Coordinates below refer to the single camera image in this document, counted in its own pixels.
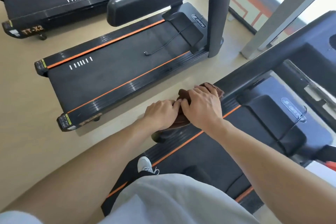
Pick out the black cord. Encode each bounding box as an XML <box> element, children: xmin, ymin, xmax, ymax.
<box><xmin>144</xmin><ymin>23</ymin><xmax>194</xmax><ymax>56</ymax></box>
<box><xmin>273</xmin><ymin>105</ymin><xmax>308</xmax><ymax>145</ymax></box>

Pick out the person's right forearm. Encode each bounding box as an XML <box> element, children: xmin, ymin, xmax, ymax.
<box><xmin>210</xmin><ymin>120</ymin><xmax>336</xmax><ymax>224</ymax></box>

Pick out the black treadmill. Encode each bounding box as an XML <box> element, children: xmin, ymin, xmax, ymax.
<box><xmin>101</xmin><ymin>10</ymin><xmax>336</xmax><ymax>218</ymax></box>
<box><xmin>34</xmin><ymin>0</ymin><xmax>238</xmax><ymax>133</ymax></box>
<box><xmin>0</xmin><ymin>0</ymin><xmax>159</xmax><ymax>41</ymax></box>

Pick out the person's left forearm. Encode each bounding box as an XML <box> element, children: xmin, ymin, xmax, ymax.
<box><xmin>0</xmin><ymin>119</ymin><xmax>159</xmax><ymax>224</ymax></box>

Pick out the person's right hand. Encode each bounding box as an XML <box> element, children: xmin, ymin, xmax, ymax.
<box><xmin>180</xmin><ymin>86</ymin><xmax>224</xmax><ymax>131</ymax></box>

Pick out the person's grey shirt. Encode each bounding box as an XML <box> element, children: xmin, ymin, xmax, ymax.
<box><xmin>0</xmin><ymin>173</ymin><xmax>261</xmax><ymax>224</ymax></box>

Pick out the person's left grey shoe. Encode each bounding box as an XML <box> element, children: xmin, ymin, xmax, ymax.
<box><xmin>137</xmin><ymin>156</ymin><xmax>160</xmax><ymax>175</ymax></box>

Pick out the white column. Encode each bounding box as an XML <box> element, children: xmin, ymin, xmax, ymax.
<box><xmin>241</xmin><ymin>0</ymin><xmax>336</xmax><ymax>60</ymax></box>

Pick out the person's left hand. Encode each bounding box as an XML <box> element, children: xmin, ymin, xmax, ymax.
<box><xmin>143</xmin><ymin>99</ymin><xmax>182</xmax><ymax>130</ymax></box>

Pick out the brown microfibre cloth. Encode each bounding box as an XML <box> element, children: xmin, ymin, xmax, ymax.
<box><xmin>168</xmin><ymin>82</ymin><xmax>225</xmax><ymax>129</ymax></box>

